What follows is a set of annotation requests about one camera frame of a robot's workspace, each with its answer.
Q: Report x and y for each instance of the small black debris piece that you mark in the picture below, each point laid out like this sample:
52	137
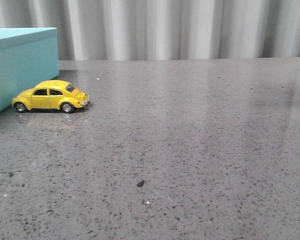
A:
141	183

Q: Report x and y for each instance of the grey pleated curtain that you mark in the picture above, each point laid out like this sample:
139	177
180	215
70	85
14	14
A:
124	30

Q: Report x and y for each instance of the yellow toy beetle car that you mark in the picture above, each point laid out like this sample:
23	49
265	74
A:
51	94

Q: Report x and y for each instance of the turquoise blue storage box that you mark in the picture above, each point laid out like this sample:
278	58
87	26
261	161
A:
28	56

